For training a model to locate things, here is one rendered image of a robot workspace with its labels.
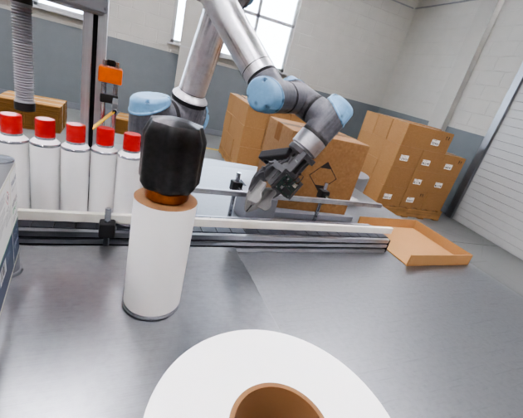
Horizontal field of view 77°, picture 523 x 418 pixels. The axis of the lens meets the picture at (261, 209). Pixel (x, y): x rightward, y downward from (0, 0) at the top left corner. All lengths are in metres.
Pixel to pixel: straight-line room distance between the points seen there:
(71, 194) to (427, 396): 0.76
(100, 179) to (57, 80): 5.58
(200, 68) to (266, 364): 0.90
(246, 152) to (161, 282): 3.62
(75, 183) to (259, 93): 0.42
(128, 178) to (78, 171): 0.09
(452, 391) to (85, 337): 0.62
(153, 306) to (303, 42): 6.19
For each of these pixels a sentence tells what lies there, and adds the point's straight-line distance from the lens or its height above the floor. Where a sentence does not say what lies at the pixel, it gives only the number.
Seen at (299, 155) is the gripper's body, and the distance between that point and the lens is 0.80.
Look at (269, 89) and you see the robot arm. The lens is 0.72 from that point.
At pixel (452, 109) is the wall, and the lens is 5.99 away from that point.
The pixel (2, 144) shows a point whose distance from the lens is 0.76.
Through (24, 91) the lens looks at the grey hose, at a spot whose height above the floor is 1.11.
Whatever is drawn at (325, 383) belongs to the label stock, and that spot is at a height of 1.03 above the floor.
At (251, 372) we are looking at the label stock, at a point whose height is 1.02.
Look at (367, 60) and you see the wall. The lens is 7.12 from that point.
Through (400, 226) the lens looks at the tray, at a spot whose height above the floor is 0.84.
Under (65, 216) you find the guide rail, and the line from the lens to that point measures 0.76.
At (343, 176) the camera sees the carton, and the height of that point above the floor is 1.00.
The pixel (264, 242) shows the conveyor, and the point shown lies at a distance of 0.87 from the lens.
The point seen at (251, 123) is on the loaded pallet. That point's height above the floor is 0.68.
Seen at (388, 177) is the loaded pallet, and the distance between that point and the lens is 4.20.
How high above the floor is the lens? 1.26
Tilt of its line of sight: 22 degrees down
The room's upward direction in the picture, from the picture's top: 15 degrees clockwise
